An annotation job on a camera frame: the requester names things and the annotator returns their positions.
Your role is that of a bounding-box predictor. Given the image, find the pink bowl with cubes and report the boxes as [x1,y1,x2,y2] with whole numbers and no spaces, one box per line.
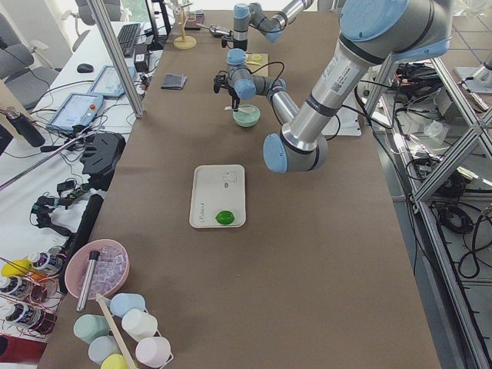
[64,239,130,300]

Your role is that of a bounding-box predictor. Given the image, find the blue teach pendant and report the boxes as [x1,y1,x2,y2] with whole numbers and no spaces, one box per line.
[46,93,104,132]
[88,65,125,98]

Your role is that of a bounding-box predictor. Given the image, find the bamboo cutting board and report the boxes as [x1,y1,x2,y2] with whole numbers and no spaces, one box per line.
[246,53,269,77]

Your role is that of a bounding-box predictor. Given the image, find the black water bottle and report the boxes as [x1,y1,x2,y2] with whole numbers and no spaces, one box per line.
[4,107,45,148]

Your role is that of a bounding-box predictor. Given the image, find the metal scoop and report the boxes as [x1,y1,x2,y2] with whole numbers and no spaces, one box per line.
[197,23,231,38]

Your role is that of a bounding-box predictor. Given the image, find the light blue cup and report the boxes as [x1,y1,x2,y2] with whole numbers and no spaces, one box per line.
[110,293,146,317]

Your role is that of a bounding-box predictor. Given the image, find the mint green cup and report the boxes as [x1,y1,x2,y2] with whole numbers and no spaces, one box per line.
[73,314,110,344]

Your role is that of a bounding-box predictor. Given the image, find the blue teach pendant far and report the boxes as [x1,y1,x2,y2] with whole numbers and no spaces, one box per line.
[88,65,125,98]

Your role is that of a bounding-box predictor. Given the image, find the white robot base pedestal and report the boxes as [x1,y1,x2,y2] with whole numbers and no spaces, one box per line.
[322,109,361,137]

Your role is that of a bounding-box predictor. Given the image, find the beige rabbit tray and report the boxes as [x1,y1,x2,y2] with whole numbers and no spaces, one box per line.
[189,165,246,228]

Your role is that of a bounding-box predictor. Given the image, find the wooden mug tree stand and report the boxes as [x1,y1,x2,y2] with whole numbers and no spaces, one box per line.
[170,1,197,50]

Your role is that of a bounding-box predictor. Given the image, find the black keyboard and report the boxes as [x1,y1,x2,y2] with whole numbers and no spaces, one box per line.
[117,23,141,58]

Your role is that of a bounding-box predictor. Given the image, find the aluminium frame post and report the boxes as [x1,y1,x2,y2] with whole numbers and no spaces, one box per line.
[87,0,144,118]

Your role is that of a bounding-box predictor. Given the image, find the black computer mouse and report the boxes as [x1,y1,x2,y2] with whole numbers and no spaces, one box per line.
[77,63,94,74]

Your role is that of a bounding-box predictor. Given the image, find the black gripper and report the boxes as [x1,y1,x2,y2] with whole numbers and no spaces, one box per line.
[227,84,241,111]

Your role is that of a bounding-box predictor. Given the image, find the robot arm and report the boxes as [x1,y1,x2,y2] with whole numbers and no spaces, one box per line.
[230,0,313,51]
[224,1,453,173]

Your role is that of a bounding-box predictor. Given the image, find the metal tube in bowl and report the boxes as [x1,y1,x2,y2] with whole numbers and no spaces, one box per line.
[75,251,100,313]

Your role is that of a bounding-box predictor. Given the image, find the pale blue cup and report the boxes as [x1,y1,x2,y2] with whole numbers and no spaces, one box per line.
[88,336,121,365]

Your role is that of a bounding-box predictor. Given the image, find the green lime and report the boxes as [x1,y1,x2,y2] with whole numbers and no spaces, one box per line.
[215,210,235,225]

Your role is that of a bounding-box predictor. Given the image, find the yellow cup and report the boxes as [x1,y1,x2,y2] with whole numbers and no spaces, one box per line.
[100,354,128,369]

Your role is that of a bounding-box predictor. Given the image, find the white ceramic spoon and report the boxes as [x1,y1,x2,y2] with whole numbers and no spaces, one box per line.
[224,106,257,114]

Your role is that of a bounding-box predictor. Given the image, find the blue teach pendant near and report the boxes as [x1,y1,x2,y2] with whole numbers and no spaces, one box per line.
[46,93,104,132]

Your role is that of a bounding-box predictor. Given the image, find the mint green bowl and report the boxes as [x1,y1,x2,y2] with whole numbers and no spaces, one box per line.
[233,105,261,128]

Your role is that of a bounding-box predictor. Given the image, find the folded grey cloth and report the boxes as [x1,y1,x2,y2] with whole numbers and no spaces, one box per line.
[161,74,188,90]

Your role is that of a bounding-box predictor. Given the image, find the white cup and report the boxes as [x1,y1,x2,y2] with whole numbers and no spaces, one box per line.
[121,309,158,342]

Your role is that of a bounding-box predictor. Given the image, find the pink cup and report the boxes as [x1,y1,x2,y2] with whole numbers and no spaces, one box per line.
[135,337,172,368]

